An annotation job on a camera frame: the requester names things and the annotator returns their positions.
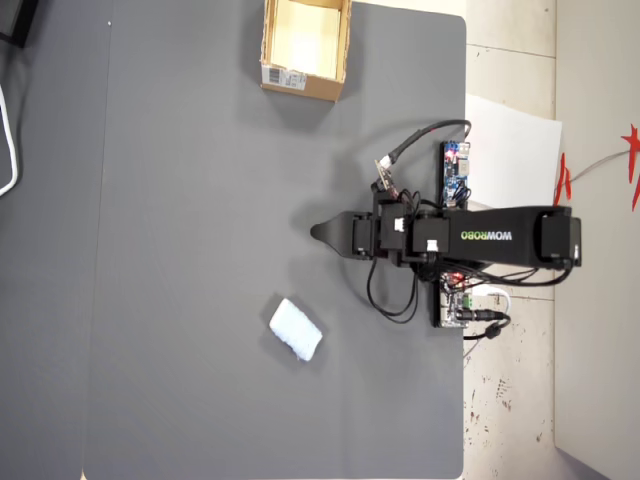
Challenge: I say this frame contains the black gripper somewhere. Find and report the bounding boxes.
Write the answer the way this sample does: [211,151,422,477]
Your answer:
[309,197,409,267]

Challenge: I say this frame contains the blue yarn block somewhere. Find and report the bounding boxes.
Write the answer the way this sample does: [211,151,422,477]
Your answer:
[268,297,324,363]

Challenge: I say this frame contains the open cardboard box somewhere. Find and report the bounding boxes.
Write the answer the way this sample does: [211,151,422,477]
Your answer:
[259,0,354,104]

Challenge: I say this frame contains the blue circuit board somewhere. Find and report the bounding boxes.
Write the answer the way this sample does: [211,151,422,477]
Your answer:
[439,141,474,209]

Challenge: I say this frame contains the white motor driver board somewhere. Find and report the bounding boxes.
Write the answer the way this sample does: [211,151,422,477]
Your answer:
[431,272,477,330]

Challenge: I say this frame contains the grey textured mat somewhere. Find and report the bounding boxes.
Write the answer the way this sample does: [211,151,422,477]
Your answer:
[82,0,469,480]
[0,0,111,480]

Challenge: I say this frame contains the white paper sheet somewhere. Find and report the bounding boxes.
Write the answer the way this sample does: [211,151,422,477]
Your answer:
[464,93,564,222]

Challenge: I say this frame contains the small wrist camera board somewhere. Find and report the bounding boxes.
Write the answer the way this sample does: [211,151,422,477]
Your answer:
[374,158,402,199]

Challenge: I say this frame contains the thin black looped wire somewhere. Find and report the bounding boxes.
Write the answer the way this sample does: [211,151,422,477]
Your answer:
[366,255,421,324]

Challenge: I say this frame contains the black sleeved camera cable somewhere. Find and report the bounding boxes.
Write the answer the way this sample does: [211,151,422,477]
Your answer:
[377,118,474,170]

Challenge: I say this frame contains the black power plug cable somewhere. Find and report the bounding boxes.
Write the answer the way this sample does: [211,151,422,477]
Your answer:
[463,308,514,342]

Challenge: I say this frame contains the thin white cable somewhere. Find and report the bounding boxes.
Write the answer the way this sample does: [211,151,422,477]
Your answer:
[473,286,512,315]

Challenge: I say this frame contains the black servo cable bundle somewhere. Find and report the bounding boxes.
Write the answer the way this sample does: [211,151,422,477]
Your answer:
[439,262,577,288]

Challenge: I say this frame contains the thin grey cable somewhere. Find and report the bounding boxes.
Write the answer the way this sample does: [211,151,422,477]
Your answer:
[569,148,632,184]

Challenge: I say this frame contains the thick white cord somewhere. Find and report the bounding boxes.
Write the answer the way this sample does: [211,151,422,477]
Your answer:
[0,83,22,197]

